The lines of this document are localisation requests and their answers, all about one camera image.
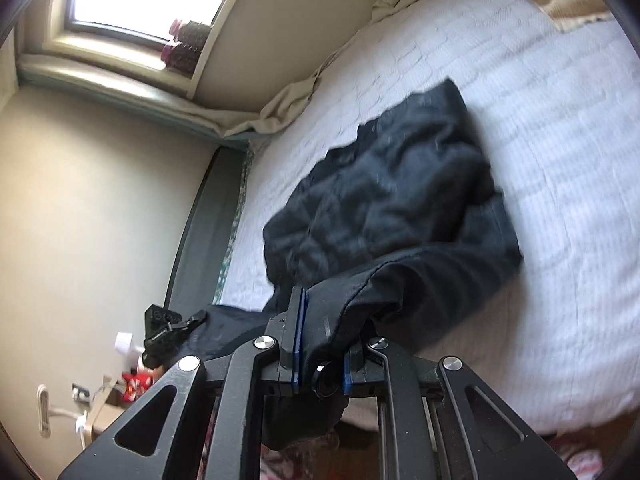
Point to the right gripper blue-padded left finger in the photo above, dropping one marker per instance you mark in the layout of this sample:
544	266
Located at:
270	357

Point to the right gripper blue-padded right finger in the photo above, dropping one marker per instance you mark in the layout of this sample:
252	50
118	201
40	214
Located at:
378	369

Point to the dark navy padded coat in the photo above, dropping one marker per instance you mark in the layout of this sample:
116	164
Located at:
401	234

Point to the red patterned bag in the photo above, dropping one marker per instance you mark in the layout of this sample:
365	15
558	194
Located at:
136	384

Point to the cardboard box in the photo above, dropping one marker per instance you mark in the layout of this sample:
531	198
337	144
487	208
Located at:
106	406

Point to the grey padded headboard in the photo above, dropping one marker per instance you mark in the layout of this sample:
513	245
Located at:
205	239

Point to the green floral bed sheet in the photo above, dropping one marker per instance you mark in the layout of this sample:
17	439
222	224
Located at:
224	268

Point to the beige left curtain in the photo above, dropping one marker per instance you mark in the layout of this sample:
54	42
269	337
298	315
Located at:
224	126

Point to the dark jar, pink lid, left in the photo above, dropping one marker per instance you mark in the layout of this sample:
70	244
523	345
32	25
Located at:
180	57

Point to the dark jar, pink lid, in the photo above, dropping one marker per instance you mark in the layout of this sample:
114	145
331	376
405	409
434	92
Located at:
192	34
180	57

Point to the dark jar, pink lid, right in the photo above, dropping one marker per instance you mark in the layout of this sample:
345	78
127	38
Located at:
192	34

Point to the white quilted bed cover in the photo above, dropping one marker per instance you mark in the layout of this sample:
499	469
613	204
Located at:
558	117

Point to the white door handle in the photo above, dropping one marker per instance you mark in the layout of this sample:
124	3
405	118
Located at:
43	407

